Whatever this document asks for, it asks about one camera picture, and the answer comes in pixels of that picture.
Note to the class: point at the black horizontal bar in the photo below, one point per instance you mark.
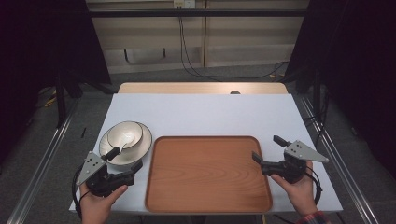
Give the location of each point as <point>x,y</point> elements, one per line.
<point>193,13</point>

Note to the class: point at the black curtain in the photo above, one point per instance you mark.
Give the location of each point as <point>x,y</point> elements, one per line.
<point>355,62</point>
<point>43,43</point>

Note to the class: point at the white table cover board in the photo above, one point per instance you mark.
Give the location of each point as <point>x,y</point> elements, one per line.
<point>202,115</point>

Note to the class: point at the small black stick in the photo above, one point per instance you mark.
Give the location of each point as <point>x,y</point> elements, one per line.
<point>83,132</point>

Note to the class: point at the wooden tray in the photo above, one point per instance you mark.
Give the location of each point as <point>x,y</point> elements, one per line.
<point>208,177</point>

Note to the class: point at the metal floor rail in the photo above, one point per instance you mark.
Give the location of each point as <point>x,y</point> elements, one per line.
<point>40,168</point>
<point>339,161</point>

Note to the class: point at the white wall socket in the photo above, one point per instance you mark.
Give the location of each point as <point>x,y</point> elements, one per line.
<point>184,3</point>

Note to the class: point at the white bowl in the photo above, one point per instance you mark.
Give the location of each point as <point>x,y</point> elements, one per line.
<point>124,133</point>

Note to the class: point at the person's right hand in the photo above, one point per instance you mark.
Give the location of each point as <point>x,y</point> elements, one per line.
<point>300,194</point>

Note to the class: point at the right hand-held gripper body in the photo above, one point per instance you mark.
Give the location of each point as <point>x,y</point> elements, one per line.
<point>291,169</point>

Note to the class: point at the person's left hand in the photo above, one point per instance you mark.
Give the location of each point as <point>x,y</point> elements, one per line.
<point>96,208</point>

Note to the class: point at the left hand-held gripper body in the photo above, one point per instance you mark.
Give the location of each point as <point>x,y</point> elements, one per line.
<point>99,182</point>

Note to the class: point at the black metal stand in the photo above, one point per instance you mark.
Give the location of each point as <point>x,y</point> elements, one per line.
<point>317,93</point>
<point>60,102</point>

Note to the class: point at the light wooden table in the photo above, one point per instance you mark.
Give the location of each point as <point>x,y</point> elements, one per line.
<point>186,88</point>

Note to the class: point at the white plate with dark rim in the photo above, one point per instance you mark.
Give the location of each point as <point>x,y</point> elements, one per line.
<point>141,149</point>

